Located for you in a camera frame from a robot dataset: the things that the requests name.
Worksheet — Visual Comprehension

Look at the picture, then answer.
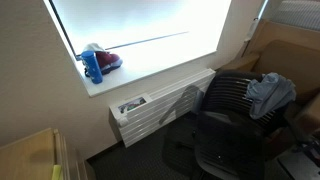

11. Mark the black mesh office chair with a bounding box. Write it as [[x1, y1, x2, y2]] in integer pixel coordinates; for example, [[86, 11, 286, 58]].
[[159, 69, 301, 180]]

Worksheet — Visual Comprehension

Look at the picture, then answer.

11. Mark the colourful picture card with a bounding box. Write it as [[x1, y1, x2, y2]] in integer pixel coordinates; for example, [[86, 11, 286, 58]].
[[117, 96, 147, 114]]

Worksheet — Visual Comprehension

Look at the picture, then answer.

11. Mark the white radiator knob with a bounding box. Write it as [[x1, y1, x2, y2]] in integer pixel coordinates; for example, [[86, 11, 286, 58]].
[[117, 116, 130, 128]]

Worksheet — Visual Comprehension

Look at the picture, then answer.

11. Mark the red and white shoe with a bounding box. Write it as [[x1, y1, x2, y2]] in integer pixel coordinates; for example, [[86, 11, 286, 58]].
[[84, 50, 124, 78]]

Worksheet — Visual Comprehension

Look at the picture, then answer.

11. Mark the blue cylindrical water bottle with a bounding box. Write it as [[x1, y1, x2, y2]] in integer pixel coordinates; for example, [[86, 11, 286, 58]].
[[80, 50, 104, 85]]

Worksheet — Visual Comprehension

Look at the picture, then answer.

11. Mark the white cloth on shoe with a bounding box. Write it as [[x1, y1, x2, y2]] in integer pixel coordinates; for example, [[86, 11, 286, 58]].
[[82, 42, 107, 54]]

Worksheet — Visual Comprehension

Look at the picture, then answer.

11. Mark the blue-grey cloth garment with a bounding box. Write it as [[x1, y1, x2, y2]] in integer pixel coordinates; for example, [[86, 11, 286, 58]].
[[245, 72, 297, 120]]

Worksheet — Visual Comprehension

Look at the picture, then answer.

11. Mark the white blind wand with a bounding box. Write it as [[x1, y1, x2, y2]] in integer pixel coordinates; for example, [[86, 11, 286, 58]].
[[244, 17, 260, 43]]

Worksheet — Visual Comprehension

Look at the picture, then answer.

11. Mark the yellow sticky note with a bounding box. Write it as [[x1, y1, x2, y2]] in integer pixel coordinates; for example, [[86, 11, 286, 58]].
[[51, 164, 63, 180]]

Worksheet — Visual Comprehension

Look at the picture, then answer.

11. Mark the light wooden desk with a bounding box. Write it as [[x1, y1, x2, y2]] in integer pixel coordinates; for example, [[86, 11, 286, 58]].
[[0, 127, 88, 180]]

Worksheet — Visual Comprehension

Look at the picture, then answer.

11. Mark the white slatted wall radiator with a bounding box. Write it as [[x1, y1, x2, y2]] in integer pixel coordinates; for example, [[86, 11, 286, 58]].
[[108, 68, 217, 148]]

